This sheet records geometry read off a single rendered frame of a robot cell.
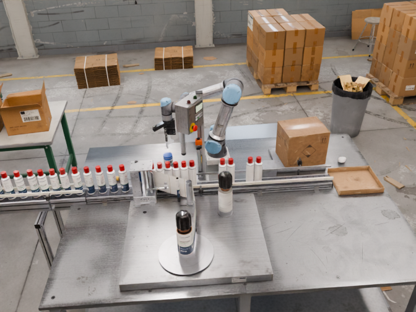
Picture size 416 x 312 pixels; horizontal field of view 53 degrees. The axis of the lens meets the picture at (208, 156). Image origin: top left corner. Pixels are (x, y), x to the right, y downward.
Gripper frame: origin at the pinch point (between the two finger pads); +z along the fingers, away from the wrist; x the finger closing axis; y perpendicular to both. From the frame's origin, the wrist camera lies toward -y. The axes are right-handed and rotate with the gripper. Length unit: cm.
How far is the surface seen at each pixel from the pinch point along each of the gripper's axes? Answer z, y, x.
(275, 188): 14, 70, -46
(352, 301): 78, 114, -94
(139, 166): -15, -17, -47
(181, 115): -41, 11, -36
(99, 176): -3, -44, -38
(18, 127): 14, -127, 70
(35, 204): 15, -89, -38
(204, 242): 11, 17, -92
